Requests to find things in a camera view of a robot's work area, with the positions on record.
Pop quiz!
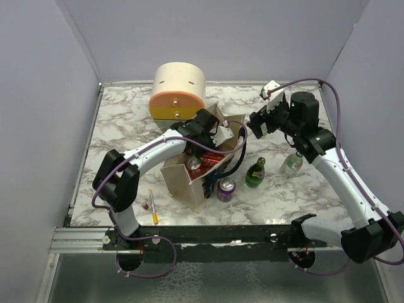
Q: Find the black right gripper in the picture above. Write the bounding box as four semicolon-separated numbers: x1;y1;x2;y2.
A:
247;97;301;138

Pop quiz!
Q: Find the red cola can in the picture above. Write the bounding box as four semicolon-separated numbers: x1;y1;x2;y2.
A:
185;156;206;180
199;152;224;174

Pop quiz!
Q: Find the cream canvas tote bag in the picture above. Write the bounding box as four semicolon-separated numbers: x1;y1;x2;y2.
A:
160;102;249;213

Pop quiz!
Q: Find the green glass bottle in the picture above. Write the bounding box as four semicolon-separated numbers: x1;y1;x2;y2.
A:
245;157;266;188

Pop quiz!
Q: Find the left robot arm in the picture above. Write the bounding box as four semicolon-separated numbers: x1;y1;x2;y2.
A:
92;109;220;249

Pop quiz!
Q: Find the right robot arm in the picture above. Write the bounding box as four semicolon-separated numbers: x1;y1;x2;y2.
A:
247;92;403;263

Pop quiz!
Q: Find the clear plastic bottle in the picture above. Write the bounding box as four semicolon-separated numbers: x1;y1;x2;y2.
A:
280;151;304;177

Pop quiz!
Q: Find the purple soda can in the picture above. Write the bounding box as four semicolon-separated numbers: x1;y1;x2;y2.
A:
217;177;236;202

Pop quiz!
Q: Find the round drawer storage box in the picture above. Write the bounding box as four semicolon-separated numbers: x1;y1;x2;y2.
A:
149;62;206;129

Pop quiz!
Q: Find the yellow capped pen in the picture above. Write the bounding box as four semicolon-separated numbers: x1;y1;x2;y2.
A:
149;189;159;225

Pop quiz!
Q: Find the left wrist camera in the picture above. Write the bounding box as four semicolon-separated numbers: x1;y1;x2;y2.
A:
210;126;234;147

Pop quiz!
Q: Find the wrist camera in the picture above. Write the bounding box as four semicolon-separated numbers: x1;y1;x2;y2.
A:
210;126;234;147
260;80;285;114

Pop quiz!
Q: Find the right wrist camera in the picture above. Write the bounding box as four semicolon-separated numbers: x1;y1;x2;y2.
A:
260;80;285;114

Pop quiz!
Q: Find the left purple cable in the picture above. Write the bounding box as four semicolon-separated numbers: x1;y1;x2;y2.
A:
91;119;249;278

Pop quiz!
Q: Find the purple cable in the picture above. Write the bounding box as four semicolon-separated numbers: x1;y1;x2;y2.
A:
266;78;404;275
91;119;249;278

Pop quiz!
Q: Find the black mounting rail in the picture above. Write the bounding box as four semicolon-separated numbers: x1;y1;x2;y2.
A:
103;225;326;263

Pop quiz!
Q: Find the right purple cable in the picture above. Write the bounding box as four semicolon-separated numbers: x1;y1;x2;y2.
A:
266;78;404;275

